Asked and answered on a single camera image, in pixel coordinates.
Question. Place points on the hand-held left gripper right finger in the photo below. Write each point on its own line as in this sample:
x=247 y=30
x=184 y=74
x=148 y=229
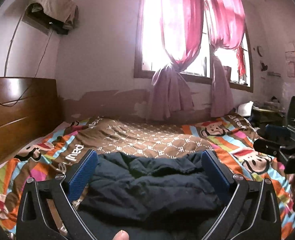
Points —
x=213 y=172

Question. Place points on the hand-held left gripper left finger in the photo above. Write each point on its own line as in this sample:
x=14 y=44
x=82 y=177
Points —
x=83 y=173

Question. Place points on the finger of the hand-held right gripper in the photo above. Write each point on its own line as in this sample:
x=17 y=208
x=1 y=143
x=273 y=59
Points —
x=280 y=131
x=265 y=146

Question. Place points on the black padded jacket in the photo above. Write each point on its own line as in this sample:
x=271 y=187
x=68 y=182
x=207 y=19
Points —
x=150 y=185

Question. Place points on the person's left hand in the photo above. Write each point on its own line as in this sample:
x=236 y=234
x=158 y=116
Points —
x=121 y=235

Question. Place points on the cluttered desk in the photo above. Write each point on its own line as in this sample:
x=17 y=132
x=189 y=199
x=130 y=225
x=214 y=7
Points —
x=265 y=115

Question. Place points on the white bag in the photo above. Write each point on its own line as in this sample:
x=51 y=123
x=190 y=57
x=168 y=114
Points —
x=245 y=108

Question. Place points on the pink curtain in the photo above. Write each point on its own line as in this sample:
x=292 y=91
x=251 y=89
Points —
x=221 y=92
x=170 y=92

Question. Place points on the printed brown blanket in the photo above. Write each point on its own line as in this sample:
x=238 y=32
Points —
x=150 y=137

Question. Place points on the red hanging cloth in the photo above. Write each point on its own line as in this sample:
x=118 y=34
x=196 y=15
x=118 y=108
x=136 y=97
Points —
x=241 y=62

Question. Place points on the wooden headboard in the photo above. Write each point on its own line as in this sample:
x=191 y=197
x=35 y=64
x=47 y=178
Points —
x=17 y=120

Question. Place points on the window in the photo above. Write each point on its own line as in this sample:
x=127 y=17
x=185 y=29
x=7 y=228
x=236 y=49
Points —
x=150 y=55

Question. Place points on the khaki cloth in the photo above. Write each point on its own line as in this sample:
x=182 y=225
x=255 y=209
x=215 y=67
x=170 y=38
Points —
x=55 y=2

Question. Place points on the small wall shelf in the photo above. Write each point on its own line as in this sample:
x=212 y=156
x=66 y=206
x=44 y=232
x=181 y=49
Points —
x=273 y=74

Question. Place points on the black wall-mounted object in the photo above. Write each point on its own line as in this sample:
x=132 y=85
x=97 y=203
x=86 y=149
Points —
x=263 y=67

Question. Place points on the round wall clock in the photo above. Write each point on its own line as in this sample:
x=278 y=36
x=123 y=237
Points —
x=260 y=50

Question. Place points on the white wall pipe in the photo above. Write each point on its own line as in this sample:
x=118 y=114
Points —
x=10 y=47

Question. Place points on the wall-mounted air conditioner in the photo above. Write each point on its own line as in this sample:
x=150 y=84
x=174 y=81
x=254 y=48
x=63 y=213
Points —
x=35 y=23

